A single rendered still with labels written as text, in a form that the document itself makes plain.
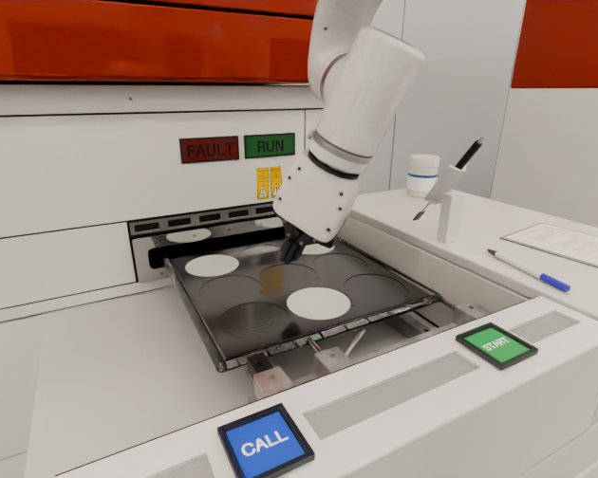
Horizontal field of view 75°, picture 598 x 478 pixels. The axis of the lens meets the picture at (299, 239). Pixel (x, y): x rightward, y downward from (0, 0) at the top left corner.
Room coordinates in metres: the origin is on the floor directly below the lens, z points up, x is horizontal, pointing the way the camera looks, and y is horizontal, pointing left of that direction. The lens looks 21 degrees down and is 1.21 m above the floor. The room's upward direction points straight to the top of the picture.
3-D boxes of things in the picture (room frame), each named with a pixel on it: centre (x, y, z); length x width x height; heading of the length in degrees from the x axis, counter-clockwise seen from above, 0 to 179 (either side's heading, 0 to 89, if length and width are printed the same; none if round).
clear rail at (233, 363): (0.47, -0.07, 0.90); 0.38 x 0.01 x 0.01; 118
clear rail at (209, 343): (0.55, 0.18, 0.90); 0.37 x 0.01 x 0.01; 28
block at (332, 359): (0.37, -0.05, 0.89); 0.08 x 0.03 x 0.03; 28
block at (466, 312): (0.48, -0.27, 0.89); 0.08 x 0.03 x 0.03; 28
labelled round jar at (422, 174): (0.96, -0.31, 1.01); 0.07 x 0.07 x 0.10
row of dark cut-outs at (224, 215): (0.82, 0.13, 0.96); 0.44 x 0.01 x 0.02; 118
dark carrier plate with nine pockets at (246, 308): (0.63, 0.02, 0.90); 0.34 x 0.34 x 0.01; 28
